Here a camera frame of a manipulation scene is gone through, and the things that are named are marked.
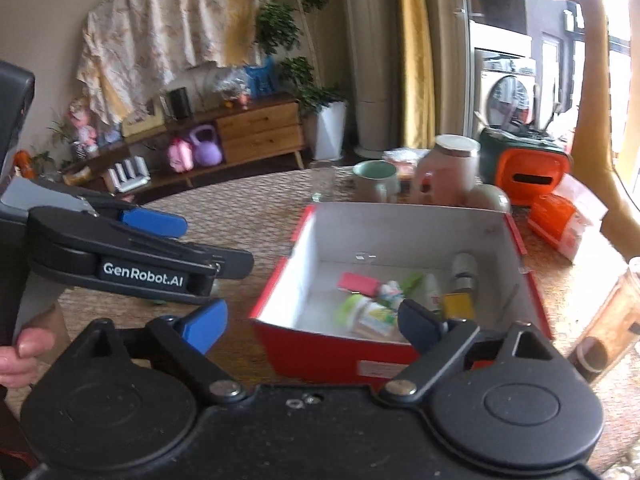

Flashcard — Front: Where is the orange snack packet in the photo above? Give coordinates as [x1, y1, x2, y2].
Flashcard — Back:
[527, 175, 609, 264]

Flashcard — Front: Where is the yellow curtain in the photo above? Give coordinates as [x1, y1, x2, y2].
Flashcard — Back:
[392, 0, 436, 151]

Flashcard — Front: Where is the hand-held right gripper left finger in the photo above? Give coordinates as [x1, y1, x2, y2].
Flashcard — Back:
[87, 297, 248, 405]

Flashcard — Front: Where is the pink eraser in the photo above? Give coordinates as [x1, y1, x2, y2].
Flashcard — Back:
[337, 272, 381, 297]

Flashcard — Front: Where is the red cardboard box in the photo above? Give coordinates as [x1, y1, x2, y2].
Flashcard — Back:
[249, 202, 554, 387]

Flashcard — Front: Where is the clear plastic bag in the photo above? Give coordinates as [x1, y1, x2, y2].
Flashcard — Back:
[215, 67, 251, 106]

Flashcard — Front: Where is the blue printed bag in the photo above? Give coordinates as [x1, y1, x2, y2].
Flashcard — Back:
[245, 57, 276, 99]

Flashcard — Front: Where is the clear drinking glass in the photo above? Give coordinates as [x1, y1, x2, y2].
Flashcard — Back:
[311, 182, 353, 205]

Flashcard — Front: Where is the green ceramic mug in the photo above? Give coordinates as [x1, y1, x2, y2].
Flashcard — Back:
[352, 160, 401, 204]

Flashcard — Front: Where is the white tower air conditioner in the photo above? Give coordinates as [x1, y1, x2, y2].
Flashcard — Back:
[342, 0, 401, 159]

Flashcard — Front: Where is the floral fabric drape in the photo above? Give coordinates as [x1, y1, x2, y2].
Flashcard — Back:
[77, 0, 274, 126]

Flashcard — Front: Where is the white egg-shaped object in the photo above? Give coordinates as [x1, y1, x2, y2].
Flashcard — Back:
[467, 185, 511, 214]

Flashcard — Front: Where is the white washing machine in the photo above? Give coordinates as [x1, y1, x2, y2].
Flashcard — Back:
[472, 22, 539, 132]

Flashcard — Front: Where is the tan giraffe toy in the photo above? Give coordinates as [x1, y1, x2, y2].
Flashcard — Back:
[545, 0, 640, 264]

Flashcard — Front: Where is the yellow picture frame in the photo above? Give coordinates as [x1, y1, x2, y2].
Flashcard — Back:
[122, 102, 166, 139]

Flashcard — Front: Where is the person's left hand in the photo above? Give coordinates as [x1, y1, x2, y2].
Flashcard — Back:
[0, 328, 56, 389]

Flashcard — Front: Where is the transparent brown container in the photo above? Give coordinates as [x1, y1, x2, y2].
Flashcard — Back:
[569, 257, 640, 387]

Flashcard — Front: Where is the white tube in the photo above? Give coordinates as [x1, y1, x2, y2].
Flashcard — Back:
[425, 274, 444, 312]

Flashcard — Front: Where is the white bottle with green label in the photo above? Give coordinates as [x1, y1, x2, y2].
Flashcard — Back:
[337, 295, 397, 337]

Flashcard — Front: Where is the small colourful toy figure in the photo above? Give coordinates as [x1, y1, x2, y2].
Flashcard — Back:
[377, 280, 406, 311]

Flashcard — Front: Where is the yellow bottle with grey cap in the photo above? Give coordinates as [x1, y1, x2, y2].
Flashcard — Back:
[442, 254, 479, 322]

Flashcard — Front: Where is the purple kettlebell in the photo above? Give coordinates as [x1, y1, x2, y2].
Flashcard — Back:
[189, 126, 224, 167]

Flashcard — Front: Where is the wooden media cabinet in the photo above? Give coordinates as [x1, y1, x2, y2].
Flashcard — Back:
[62, 92, 309, 197]

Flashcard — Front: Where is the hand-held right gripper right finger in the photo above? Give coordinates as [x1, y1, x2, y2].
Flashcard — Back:
[380, 299, 549, 404]

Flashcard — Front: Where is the pink toy suitcase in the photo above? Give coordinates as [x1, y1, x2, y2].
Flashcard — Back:
[167, 137, 195, 174]

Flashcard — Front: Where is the green and orange case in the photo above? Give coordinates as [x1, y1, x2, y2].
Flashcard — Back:
[479, 127, 574, 206]

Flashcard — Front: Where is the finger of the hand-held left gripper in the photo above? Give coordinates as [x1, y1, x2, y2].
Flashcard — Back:
[27, 206, 255, 306]
[75, 194, 189, 241]

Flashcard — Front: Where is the green marker pen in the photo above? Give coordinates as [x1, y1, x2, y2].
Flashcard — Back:
[400, 272, 426, 297]

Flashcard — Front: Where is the black cylinder speaker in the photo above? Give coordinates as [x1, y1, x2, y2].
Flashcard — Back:
[170, 87, 191, 119]

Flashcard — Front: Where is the pink jar with silver lid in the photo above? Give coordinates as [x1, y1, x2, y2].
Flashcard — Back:
[412, 134, 481, 206]

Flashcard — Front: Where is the potted tree in white pot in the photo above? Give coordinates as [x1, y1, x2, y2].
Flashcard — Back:
[255, 0, 349, 162]

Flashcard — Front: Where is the white router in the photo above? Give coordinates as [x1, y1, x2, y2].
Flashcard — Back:
[107, 157, 151, 194]

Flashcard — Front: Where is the pink doll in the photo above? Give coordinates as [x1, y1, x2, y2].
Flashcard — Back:
[67, 97, 99, 154]

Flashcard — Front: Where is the gold patterned lace tablecloth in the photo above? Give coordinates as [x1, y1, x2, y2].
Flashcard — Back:
[57, 165, 640, 476]

